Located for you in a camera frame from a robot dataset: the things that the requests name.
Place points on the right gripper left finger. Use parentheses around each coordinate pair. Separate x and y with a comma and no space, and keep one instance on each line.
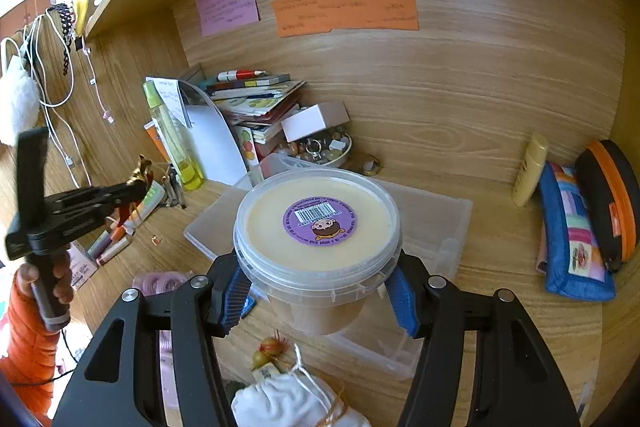
(117,381)

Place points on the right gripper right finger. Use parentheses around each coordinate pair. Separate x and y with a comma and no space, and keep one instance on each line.
(516,380)

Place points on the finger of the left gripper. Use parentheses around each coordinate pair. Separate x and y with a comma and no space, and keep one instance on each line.
(98,196)

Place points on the pink round facial brush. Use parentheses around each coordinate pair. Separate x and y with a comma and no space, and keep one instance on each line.
(158,283)

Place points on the white drawstring cloth pouch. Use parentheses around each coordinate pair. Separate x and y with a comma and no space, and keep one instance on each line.
(294,397)

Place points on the cream tub with purple sticker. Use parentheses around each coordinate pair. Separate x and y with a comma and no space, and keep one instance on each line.
(318,243)

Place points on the markers on desk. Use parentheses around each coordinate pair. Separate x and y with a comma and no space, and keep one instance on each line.
(108,238)

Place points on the gold ribbon clear bag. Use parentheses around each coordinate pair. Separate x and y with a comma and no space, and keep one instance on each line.
(142,173)

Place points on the white leaflet card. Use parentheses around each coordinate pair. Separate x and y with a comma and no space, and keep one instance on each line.
(82,266)

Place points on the metal clips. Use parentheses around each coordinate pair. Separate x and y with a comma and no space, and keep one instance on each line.
(174,196)

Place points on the orange sunscreen tube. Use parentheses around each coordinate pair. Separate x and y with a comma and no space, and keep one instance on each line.
(151,130)

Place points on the yellow-green spray bottle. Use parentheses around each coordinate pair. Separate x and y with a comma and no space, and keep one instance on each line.
(188,169)

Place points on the white fluffy plush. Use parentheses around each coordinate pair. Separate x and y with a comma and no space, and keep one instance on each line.
(19,100)

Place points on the white paper sheets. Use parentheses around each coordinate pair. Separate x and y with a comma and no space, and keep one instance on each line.
(205,132)

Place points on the blue striped fabric pouch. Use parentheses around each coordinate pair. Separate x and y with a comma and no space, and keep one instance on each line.
(569,252)

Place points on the small fruit charm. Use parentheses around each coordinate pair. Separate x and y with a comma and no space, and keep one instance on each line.
(270,350)

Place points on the stack of books and cards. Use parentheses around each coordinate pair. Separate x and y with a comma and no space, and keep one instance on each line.
(254,108)

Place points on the cream lotion tube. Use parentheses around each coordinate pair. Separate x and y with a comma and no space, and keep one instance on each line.
(530,171)

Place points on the black orange zip case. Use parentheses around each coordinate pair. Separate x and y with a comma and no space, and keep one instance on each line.
(611,191)

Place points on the bowl of beads and trinkets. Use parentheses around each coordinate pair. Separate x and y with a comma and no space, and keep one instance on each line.
(328,149)

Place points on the pink sticky note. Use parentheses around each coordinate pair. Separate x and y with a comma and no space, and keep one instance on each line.
(218,16)

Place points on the small white box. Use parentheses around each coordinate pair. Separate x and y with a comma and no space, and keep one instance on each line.
(314,119)

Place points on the orange sticky note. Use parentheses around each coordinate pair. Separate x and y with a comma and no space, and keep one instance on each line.
(309,17)

